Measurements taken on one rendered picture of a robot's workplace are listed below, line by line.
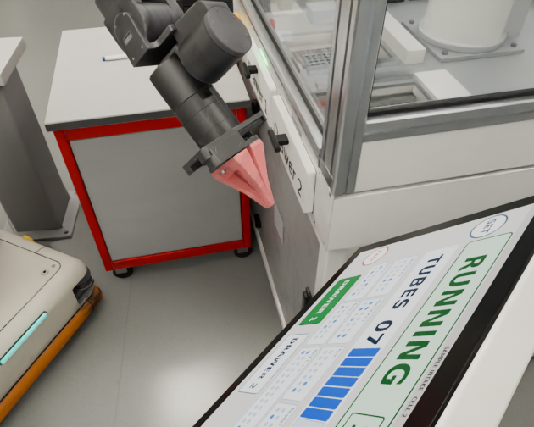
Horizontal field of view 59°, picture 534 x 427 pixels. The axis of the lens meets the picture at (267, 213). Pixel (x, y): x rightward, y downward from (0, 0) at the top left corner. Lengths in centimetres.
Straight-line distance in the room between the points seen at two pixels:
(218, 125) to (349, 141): 28
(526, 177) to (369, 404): 72
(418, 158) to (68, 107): 102
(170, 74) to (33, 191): 159
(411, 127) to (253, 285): 121
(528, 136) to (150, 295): 141
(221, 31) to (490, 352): 38
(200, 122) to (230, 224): 124
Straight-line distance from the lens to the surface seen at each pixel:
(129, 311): 187
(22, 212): 220
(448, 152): 87
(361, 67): 70
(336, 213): 85
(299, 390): 47
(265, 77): 119
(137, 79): 159
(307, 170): 90
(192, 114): 55
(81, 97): 154
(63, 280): 168
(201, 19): 53
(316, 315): 59
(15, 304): 166
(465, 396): 36
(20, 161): 202
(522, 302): 42
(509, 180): 100
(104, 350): 181
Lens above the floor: 149
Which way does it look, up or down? 45 degrees down
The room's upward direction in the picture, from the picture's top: straight up
